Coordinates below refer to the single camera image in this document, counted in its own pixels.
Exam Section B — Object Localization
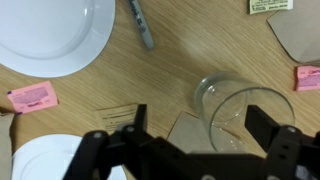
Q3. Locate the brown paper napkin left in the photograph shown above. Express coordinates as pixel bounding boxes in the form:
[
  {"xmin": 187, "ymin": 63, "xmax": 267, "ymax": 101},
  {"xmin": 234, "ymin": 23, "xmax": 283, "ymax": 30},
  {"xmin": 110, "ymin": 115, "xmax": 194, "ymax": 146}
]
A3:
[{"xmin": 0, "ymin": 113, "xmax": 14, "ymax": 180}]

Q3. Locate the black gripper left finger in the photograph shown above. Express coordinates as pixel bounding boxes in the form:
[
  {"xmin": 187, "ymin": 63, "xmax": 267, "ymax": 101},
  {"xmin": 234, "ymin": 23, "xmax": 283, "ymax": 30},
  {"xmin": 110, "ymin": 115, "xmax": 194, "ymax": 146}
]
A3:
[{"xmin": 134, "ymin": 104, "xmax": 147, "ymax": 132}]

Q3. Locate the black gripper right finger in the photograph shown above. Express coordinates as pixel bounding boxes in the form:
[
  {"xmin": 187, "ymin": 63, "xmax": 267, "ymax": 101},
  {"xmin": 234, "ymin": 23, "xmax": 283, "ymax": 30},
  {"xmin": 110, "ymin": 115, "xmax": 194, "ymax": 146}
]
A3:
[{"xmin": 245, "ymin": 105, "xmax": 280, "ymax": 152}]

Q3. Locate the clear glass cup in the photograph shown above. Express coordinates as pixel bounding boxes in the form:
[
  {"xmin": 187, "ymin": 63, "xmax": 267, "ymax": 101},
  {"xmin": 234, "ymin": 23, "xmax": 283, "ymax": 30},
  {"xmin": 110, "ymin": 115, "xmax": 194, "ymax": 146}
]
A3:
[{"xmin": 194, "ymin": 72, "xmax": 295, "ymax": 155}]

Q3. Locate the brown paper sachet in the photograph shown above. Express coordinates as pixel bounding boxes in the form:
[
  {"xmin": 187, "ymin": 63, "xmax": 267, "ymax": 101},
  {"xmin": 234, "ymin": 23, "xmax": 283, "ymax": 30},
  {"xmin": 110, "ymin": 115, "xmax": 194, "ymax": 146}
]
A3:
[{"xmin": 94, "ymin": 104, "xmax": 137, "ymax": 134}]

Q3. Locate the black grey marker pen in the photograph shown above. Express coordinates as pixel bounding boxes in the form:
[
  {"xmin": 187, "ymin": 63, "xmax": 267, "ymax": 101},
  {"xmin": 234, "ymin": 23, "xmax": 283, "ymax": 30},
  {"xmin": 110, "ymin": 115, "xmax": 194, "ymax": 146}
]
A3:
[{"xmin": 128, "ymin": 0, "xmax": 154, "ymax": 49}]

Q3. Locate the pink sachet near cup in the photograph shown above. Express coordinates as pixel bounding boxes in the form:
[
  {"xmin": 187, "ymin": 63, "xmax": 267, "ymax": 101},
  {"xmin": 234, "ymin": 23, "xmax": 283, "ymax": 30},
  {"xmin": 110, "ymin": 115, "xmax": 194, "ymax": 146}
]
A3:
[{"xmin": 296, "ymin": 66, "xmax": 320, "ymax": 91}]

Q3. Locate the yellow-green sachet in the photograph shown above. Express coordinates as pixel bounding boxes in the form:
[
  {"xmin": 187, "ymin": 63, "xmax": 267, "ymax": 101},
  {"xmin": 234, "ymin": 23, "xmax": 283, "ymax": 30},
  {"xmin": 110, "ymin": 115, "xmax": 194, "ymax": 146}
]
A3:
[{"xmin": 249, "ymin": 0, "xmax": 293, "ymax": 14}]

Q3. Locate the small white plate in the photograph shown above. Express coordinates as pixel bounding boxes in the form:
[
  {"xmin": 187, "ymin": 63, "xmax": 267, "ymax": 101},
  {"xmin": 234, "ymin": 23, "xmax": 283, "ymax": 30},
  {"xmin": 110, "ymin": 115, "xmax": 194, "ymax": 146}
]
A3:
[{"xmin": 11, "ymin": 134, "xmax": 127, "ymax": 180}]

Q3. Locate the large white plate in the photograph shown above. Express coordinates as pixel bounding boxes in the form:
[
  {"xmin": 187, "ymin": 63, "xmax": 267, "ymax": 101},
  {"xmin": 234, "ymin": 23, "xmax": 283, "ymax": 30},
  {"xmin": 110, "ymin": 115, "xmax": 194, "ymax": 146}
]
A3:
[{"xmin": 0, "ymin": 0, "xmax": 116, "ymax": 78}]

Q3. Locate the pink sachet near plate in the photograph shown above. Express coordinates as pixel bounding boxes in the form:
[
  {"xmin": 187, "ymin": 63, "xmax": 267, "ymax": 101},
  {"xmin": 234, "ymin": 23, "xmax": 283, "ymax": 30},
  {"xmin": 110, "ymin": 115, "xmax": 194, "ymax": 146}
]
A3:
[{"xmin": 7, "ymin": 81, "xmax": 58, "ymax": 114}]

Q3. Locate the brown napkin under cup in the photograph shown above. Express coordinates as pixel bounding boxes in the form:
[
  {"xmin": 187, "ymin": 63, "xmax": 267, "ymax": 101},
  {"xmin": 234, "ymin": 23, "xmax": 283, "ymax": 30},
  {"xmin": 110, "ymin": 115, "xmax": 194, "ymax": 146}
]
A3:
[{"xmin": 167, "ymin": 112, "xmax": 247, "ymax": 153}]

